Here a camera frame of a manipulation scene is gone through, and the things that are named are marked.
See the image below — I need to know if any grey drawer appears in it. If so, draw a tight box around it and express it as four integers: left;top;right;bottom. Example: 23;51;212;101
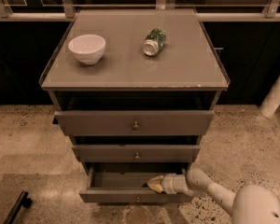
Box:
54;110;214;136
79;163;192;204
72;145;200;162

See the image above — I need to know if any green soda can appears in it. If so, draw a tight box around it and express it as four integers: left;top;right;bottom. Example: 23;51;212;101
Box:
143;28;166;56

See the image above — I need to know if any white ceramic bowl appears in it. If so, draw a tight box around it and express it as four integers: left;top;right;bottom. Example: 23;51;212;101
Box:
68;35;106;65

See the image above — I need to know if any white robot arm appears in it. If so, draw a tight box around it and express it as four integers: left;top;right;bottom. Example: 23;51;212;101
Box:
147;168;280;224

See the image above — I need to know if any grey middle drawer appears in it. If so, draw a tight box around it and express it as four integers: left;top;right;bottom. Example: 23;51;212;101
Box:
72;145;200;162

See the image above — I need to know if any grey bottom drawer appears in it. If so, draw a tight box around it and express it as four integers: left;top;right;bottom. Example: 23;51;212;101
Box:
79;163;192;204

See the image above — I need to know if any metal railing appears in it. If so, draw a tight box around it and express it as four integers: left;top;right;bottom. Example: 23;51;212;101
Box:
0;0;280;22

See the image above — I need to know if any black bar on floor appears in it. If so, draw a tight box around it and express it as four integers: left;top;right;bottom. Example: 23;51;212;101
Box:
4;191;32;224

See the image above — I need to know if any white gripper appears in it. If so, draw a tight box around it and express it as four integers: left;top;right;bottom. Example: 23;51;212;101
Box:
147;174;189;194

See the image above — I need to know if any grey drawer cabinet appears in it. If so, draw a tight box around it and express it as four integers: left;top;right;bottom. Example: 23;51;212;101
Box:
39;8;231;185

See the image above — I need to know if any grey top drawer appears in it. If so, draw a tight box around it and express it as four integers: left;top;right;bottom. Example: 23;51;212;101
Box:
54;110;214;136

